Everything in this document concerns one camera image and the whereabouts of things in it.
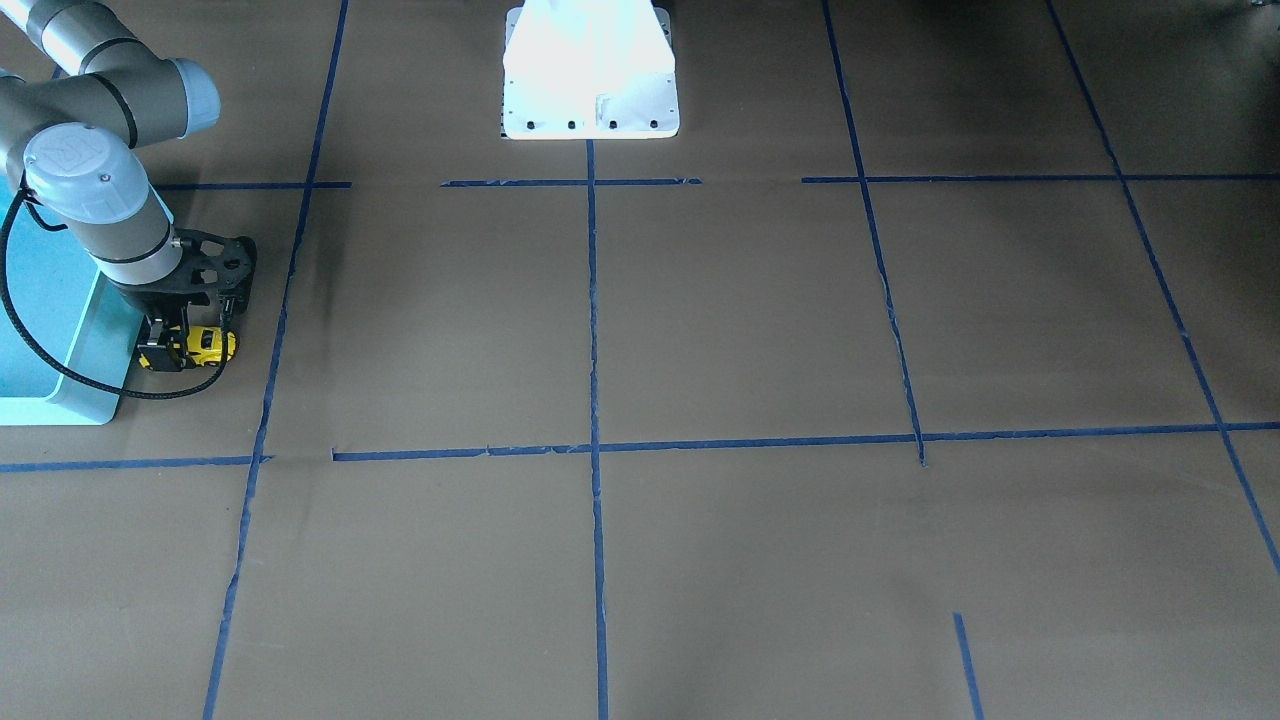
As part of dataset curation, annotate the yellow beetle toy car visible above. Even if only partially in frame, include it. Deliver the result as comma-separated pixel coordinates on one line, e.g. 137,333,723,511
188,325,238,369

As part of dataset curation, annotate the light blue plastic bin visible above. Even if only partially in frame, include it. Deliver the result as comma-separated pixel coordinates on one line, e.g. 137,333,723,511
1,209,142,427

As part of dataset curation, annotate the white camera post with base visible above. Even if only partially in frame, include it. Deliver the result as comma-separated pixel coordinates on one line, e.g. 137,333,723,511
500,1,681,141

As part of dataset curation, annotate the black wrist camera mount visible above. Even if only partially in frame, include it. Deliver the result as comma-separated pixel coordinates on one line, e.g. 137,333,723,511
170,228,259,318

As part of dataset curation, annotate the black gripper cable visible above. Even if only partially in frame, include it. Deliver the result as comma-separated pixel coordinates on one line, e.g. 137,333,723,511
0,184,237,401

